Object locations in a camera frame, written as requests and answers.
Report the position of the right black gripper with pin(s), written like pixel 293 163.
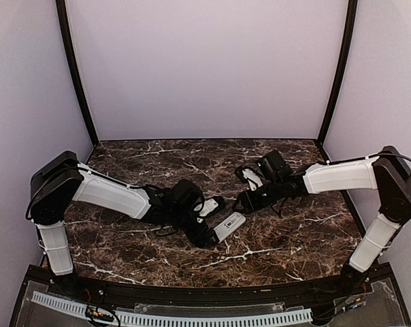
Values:
pixel 248 200

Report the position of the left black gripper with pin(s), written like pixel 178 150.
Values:
pixel 205 233

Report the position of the white remote control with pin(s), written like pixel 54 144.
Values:
pixel 222 232

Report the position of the white battery cover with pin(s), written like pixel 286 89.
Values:
pixel 230 223

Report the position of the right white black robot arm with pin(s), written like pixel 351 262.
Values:
pixel 388 172

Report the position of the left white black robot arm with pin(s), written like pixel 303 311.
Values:
pixel 65 179

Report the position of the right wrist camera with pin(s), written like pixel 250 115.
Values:
pixel 249 176

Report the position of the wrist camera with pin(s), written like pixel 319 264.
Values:
pixel 249 176
pixel 210 207

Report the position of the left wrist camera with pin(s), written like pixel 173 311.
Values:
pixel 210 207

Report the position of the white slotted cable duct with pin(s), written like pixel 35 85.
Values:
pixel 210 318

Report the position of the black front rail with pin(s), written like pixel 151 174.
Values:
pixel 313 293

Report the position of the right black frame post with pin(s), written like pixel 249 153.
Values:
pixel 351 14

